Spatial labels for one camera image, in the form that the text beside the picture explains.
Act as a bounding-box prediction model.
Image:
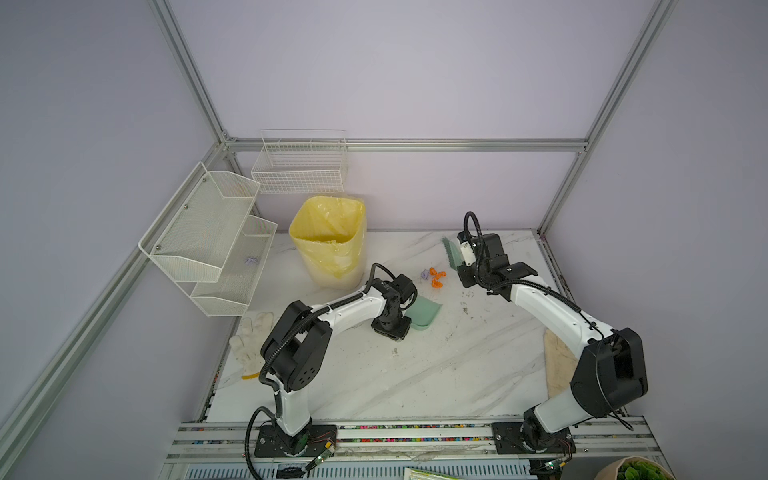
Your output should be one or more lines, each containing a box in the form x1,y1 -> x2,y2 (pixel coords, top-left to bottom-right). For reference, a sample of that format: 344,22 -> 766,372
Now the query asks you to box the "green plastic dustpan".
405,297 -> 442,330

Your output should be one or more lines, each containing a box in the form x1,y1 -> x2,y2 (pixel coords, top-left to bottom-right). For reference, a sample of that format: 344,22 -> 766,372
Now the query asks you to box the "green hand brush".
442,237 -> 463,271

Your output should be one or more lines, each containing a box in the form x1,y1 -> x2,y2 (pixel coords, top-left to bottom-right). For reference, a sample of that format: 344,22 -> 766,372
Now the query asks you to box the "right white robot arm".
457,231 -> 648,452

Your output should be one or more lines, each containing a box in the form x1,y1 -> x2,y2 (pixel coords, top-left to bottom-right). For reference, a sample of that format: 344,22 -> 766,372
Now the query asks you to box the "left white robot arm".
259,275 -> 418,437

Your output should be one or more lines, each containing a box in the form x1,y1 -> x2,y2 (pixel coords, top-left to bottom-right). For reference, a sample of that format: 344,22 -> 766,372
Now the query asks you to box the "orange purple scraps back cluster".
420,268 -> 447,289

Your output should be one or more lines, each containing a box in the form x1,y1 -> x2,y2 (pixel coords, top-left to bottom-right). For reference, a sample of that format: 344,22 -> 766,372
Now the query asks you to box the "cream trash bin yellow liner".
289,196 -> 367,290

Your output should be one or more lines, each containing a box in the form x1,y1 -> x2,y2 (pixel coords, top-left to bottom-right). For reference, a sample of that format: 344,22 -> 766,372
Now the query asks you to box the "beige cloth rag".
544,329 -> 578,398

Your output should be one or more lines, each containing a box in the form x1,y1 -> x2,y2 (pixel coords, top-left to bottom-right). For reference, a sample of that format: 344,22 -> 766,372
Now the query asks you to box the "white cotton work glove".
229,312 -> 275,380

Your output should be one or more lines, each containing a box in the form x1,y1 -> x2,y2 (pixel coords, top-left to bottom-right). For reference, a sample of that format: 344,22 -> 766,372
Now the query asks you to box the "white mesh shelf lower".
191,215 -> 277,317

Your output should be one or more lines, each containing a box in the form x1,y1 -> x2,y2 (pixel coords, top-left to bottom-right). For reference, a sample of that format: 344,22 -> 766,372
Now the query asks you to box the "white mesh shelf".
138,163 -> 260,283
191,215 -> 277,317

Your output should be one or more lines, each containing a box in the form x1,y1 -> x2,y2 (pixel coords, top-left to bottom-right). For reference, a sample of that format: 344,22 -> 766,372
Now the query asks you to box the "white mesh shelf upper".
138,163 -> 260,283

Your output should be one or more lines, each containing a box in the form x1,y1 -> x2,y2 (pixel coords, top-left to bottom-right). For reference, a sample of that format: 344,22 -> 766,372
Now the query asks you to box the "green plant in pot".
595,457 -> 675,480

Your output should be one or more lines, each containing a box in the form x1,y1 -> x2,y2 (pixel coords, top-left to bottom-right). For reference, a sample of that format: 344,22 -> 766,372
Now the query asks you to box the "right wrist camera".
457,232 -> 476,266

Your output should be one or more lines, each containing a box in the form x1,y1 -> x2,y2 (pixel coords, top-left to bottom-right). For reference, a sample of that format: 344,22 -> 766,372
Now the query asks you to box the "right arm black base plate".
491,408 -> 575,455

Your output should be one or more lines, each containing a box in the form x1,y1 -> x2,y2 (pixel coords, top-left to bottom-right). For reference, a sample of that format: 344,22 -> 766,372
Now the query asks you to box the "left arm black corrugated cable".
244,262 -> 397,480

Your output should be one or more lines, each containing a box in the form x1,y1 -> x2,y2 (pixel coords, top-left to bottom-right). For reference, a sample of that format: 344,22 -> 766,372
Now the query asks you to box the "white wire basket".
251,129 -> 348,195

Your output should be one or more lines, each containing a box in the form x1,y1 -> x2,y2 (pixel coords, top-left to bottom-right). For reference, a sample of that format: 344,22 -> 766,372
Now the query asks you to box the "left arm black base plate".
252,421 -> 338,458

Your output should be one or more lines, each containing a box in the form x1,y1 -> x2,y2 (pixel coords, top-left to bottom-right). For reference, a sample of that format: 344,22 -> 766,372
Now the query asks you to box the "aluminium front rail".
159,417 -> 669,479

